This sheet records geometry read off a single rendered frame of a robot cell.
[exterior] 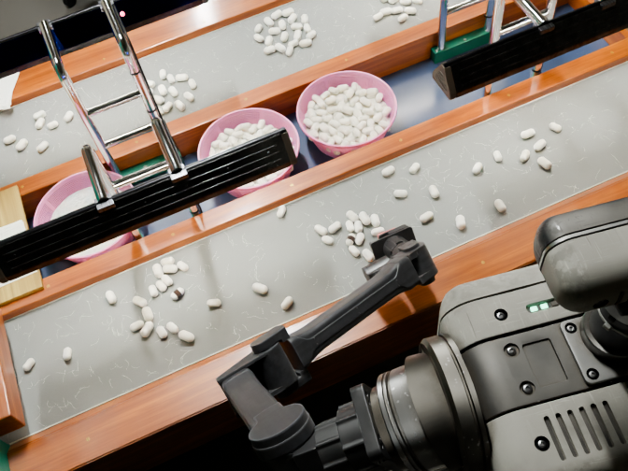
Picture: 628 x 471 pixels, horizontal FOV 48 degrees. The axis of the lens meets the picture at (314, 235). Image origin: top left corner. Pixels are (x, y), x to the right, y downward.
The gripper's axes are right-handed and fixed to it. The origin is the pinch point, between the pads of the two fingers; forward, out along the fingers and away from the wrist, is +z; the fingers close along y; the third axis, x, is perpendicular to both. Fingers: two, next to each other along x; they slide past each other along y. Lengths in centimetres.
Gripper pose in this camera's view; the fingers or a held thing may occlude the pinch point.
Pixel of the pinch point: (381, 237)
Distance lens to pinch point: 168.7
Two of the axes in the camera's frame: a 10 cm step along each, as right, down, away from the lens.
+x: 3.3, 8.9, 3.2
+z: -2.3, -2.5, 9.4
